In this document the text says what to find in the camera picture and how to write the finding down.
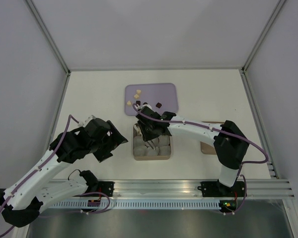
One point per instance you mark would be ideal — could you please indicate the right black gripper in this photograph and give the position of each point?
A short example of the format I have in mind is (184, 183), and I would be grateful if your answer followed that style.
(146, 136)

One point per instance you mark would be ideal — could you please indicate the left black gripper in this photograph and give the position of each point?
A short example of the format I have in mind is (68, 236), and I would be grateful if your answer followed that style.
(114, 139)

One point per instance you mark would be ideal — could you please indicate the beige chocolate box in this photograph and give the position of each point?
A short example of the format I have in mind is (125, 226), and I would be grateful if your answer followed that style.
(145, 158)

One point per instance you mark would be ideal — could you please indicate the white metal tongs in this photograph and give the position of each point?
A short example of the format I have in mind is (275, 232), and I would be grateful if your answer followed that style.
(151, 144)

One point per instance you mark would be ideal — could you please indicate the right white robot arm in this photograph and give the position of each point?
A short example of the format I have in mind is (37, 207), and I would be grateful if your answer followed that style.
(229, 143)

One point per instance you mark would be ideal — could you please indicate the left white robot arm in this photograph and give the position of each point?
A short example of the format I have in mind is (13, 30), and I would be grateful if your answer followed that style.
(23, 202)

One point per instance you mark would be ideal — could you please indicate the white paper cup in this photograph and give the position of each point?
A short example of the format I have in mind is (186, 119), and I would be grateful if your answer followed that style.
(138, 141)
(163, 140)
(152, 152)
(139, 151)
(137, 130)
(165, 150)

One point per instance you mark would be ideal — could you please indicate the purple plastic tray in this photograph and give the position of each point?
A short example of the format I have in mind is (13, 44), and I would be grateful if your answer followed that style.
(164, 93)

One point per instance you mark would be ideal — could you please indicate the beige box lid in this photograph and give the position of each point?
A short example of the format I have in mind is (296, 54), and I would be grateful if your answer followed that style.
(206, 148)

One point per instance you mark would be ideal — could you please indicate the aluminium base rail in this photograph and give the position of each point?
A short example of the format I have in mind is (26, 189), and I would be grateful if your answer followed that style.
(187, 188)

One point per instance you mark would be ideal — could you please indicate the white slotted cable duct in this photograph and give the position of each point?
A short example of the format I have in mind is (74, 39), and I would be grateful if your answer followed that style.
(143, 204)

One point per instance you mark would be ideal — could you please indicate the left aluminium frame post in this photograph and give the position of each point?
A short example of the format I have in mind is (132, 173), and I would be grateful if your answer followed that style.
(47, 35)

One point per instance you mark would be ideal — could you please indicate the aluminium frame post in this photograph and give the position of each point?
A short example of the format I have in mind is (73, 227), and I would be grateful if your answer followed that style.
(47, 35)
(270, 22)

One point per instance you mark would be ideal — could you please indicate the right aluminium frame post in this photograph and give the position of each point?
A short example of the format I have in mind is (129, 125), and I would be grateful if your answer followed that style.
(270, 22)

